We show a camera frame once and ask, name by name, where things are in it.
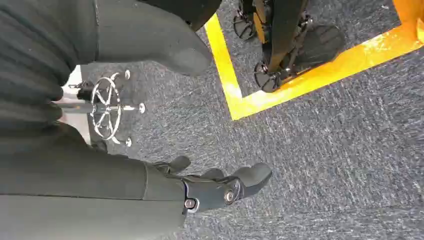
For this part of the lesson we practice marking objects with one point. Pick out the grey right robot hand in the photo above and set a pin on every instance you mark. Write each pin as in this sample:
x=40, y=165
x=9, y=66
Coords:
x=82, y=205

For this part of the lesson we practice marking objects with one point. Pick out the white panel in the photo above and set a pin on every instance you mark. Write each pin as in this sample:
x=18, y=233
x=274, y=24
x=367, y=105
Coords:
x=76, y=124

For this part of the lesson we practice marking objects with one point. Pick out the chrome stool base with footring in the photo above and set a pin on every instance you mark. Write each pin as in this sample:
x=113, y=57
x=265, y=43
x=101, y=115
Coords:
x=106, y=107

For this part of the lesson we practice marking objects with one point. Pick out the ribbed grey right arm sleeve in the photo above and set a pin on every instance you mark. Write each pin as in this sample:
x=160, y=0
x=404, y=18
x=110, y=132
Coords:
x=36, y=49

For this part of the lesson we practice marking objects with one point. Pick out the black robot body shell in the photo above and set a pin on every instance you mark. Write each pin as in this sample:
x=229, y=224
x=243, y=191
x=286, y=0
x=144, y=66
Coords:
x=195, y=10

